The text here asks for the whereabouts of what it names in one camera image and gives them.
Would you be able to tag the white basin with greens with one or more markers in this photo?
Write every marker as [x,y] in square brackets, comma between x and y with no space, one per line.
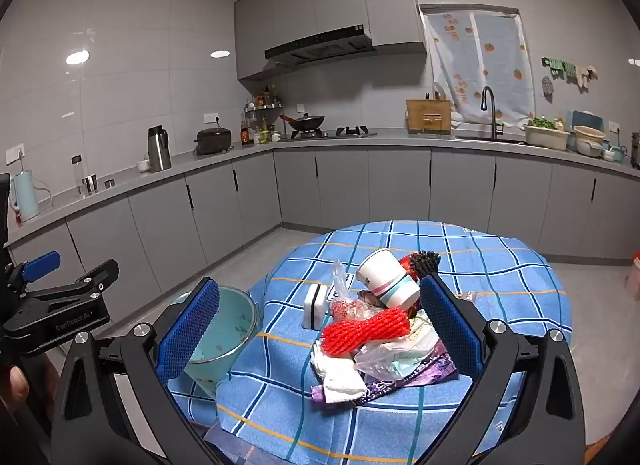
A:
[545,137]

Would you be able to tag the red foam fruit net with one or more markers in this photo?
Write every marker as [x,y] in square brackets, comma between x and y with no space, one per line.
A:
[365,330]

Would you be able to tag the clear glass bottle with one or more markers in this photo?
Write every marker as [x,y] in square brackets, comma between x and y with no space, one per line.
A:
[78,180]

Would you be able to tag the hanging kitchen cloths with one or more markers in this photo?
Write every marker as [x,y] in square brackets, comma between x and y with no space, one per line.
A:
[565,67]

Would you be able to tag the steel pot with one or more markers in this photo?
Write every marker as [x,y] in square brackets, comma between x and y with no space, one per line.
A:
[636,150]

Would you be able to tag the small white cup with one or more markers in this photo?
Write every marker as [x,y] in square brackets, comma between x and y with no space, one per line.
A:
[143,166]

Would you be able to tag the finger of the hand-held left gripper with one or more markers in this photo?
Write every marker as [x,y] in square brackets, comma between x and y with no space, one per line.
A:
[42,265]
[97,277]

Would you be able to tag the purple snack wrapper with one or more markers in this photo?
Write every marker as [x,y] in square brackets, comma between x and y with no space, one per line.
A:
[400,384]

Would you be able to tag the small teal bowl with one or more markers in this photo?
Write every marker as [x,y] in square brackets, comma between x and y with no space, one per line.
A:
[618,154]

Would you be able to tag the red and white bucket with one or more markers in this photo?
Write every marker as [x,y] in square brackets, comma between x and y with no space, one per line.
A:
[634,275]

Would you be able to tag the grey kitchen cabinets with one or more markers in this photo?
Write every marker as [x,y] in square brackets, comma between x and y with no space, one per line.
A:
[400,185]
[320,0]

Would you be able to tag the dark sauce bottle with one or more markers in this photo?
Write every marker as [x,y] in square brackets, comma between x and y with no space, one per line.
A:
[245,135]

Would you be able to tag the grey lower kitchen cabinets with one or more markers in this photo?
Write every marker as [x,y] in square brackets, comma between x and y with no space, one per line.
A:
[400,185]

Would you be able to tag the light blue electric kettle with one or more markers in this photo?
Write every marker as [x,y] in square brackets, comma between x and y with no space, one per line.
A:
[26,195]

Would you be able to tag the grey hanging scrubber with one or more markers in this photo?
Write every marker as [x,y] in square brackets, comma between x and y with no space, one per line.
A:
[547,85]

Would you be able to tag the black wok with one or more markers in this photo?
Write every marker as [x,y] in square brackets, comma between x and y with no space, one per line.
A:
[306,121]

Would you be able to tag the gas stove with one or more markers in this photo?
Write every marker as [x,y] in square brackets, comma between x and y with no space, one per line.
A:
[350,132]

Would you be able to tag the person's left hand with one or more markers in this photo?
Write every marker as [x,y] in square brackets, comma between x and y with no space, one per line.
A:
[14,384]

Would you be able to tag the teal plastic bin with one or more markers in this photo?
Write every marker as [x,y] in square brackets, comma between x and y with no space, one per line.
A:
[225,325]

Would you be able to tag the white tissue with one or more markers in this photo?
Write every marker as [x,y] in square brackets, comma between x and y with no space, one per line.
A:
[340,377]

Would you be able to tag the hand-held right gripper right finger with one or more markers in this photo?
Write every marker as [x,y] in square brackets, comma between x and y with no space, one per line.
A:
[450,325]

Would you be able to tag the white paper cup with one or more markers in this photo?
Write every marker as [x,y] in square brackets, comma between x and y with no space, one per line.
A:
[385,275]

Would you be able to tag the corner spice rack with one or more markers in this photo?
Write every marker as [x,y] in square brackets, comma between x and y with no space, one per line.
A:
[265,106]

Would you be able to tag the grey upper kitchen cabinets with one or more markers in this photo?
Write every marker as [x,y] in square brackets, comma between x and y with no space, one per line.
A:
[320,0]

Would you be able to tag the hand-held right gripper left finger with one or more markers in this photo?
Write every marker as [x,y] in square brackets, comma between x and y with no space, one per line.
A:
[187,330]

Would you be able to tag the beige plastic basin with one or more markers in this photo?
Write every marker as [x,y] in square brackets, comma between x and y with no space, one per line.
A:
[589,135]

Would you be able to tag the black kitchen faucet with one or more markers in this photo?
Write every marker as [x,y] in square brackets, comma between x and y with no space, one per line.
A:
[496,120]

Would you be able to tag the grey wrapper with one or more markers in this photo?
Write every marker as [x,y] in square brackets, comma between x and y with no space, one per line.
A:
[370,297]

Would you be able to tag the black foam fruit net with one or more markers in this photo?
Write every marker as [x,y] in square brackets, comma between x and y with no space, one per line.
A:
[425,261]

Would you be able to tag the small white box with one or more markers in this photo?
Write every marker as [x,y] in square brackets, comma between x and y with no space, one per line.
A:
[315,310]

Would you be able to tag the blue checked tablecloth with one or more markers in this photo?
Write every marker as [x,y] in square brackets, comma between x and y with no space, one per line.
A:
[500,265]

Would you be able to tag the clear bag with pink contents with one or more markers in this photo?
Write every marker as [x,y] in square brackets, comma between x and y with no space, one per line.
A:
[345,310]

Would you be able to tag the fruit printed window curtain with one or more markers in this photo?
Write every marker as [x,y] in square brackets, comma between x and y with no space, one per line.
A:
[495,70]

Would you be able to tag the black range hood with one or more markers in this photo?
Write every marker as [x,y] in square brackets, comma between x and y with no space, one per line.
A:
[320,47]

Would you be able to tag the clear bag of face masks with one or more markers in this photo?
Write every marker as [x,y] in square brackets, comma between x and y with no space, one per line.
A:
[395,362]

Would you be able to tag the blue board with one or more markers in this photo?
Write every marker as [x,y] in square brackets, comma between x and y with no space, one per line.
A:
[595,117]

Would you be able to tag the black cooking pot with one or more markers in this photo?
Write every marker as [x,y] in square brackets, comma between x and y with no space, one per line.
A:
[214,141]

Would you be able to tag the steel thermos jug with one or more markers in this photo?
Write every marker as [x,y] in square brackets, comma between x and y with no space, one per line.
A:
[160,152]

